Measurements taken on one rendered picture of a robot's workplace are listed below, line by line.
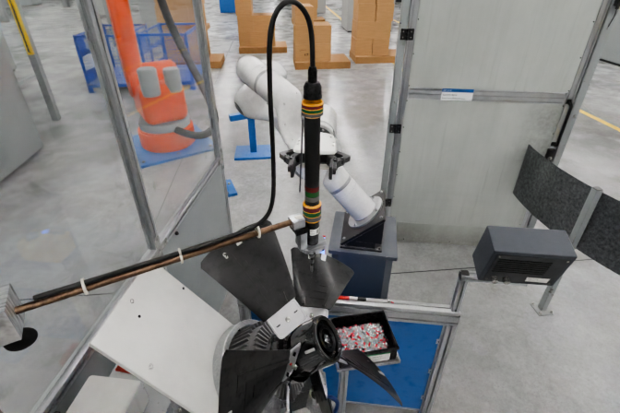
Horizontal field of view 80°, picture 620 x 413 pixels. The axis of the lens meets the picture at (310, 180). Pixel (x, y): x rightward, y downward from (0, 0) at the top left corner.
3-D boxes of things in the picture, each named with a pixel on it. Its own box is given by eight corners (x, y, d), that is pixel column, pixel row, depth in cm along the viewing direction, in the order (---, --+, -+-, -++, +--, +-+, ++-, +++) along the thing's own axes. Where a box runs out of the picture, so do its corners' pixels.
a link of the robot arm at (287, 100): (245, 116, 119) (304, 171, 103) (258, 68, 110) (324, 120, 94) (268, 115, 125) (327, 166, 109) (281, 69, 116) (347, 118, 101)
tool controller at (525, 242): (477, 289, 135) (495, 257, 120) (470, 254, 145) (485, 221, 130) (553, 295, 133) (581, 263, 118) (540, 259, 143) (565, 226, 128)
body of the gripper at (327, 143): (338, 153, 96) (335, 174, 87) (298, 151, 97) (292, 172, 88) (339, 125, 92) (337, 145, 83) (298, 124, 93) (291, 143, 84)
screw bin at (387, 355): (338, 370, 131) (339, 358, 127) (327, 329, 145) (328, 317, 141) (397, 359, 134) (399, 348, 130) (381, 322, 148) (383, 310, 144)
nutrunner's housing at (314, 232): (308, 260, 91) (308, 70, 67) (301, 250, 94) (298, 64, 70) (322, 254, 92) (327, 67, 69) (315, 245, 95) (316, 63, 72)
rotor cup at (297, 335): (314, 357, 106) (351, 341, 101) (297, 397, 93) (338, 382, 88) (284, 316, 106) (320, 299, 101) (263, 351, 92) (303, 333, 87)
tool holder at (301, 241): (298, 261, 87) (297, 228, 82) (285, 243, 92) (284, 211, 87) (331, 249, 90) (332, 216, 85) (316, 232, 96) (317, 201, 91)
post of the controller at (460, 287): (451, 312, 146) (461, 275, 136) (449, 305, 149) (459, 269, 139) (459, 312, 146) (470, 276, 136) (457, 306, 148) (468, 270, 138)
